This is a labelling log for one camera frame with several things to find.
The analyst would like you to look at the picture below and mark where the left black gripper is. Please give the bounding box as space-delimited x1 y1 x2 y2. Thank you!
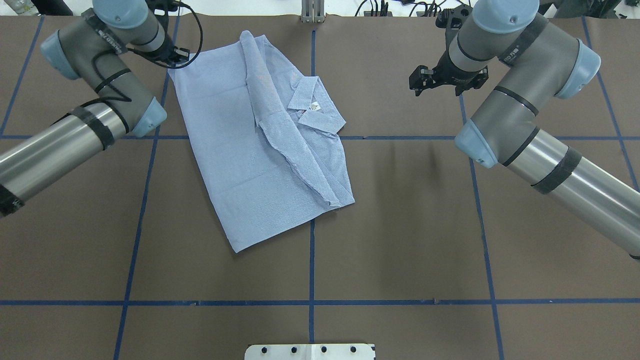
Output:
145 44 191 68

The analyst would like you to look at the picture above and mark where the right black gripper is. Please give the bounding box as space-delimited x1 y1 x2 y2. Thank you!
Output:
409 53 489 97

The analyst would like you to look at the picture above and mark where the light blue striped shirt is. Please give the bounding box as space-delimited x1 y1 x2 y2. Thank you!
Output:
169 30 355 253

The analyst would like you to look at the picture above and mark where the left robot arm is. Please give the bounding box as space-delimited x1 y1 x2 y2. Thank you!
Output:
1 0 190 217

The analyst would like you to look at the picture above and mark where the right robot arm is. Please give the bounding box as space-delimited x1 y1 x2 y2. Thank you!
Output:
408 0 640 261

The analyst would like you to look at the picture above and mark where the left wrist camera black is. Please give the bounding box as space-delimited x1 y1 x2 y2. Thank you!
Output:
145 0 181 13

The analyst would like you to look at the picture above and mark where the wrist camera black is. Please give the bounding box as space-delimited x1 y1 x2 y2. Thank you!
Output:
435 4 473 31
145 0 181 13

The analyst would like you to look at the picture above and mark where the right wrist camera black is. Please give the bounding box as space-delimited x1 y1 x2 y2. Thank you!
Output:
435 4 473 31

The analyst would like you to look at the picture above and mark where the aluminium frame post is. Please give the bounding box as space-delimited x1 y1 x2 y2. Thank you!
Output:
301 0 326 24

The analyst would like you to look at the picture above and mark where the white central pedestal column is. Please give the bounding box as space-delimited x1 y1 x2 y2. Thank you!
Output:
244 342 377 360

